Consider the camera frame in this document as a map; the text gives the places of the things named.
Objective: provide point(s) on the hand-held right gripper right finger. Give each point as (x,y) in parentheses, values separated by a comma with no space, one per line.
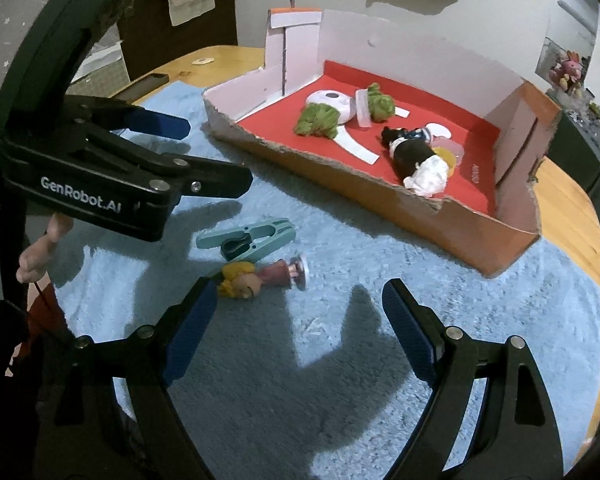
(410,330)

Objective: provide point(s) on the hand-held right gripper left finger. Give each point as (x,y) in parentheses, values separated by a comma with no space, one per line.
(192,330)

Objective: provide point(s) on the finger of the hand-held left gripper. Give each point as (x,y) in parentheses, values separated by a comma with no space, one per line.
(157,122)
(215,177)

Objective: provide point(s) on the teal clothespin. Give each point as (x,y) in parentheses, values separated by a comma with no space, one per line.
(250,237)

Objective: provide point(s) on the yellow-haired doll figure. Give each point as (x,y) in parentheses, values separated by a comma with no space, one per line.
(260,277)

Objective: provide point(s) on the orange cardboard box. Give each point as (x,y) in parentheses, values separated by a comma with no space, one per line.
(470,240)

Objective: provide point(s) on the green plush toy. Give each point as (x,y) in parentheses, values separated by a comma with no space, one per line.
(380,102)
(320,120)

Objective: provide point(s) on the pink round device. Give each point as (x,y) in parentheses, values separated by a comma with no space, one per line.
(332,102)

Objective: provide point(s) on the black and white sushi plush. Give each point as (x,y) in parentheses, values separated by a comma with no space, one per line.
(420,160)

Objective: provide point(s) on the yellow plastic cup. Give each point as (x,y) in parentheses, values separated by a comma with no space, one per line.
(451,161)

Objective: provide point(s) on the black toy figure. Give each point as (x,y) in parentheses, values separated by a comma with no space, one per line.
(397,137)

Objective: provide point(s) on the clear plastic case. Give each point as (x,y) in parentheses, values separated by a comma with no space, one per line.
(454,148)

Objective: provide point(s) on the person's left hand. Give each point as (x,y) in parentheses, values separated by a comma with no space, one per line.
(42,247)

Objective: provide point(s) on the small paper tag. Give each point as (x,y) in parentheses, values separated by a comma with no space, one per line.
(202,61)

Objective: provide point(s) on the blue fluffy mat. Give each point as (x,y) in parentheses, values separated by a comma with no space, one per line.
(530,360)

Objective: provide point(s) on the green-clothed table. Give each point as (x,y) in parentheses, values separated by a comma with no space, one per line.
(580,152)

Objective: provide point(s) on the clutter of small boxes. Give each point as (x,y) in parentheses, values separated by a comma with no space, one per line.
(597,115)

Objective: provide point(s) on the pink rabbit plush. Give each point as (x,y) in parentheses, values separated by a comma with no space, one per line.
(567,70)

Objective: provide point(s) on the white air conditioner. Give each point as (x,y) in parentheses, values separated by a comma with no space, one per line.
(577,5)

